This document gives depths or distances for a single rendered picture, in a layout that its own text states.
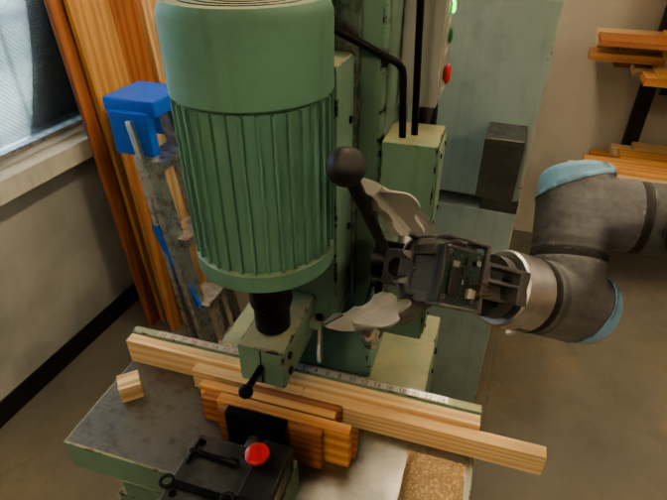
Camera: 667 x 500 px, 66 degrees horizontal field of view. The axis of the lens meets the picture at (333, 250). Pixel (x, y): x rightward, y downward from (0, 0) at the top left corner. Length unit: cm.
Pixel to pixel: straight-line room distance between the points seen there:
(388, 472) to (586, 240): 42
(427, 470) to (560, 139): 236
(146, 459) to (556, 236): 65
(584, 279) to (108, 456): 70
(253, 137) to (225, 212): 10
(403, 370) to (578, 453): 112
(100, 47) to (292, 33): 160
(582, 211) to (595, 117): 225
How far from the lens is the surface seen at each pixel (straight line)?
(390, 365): 108
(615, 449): 216
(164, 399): 93
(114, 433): 91
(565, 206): 68
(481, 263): 54
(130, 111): 148
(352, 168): 43
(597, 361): 245
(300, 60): 51
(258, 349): 73
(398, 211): 54
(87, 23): 203
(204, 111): 52
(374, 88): 74
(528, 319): 61
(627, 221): 70
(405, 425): 82
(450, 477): 79
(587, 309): 66
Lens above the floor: 158
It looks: 34 degrees down
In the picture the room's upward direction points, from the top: straight up
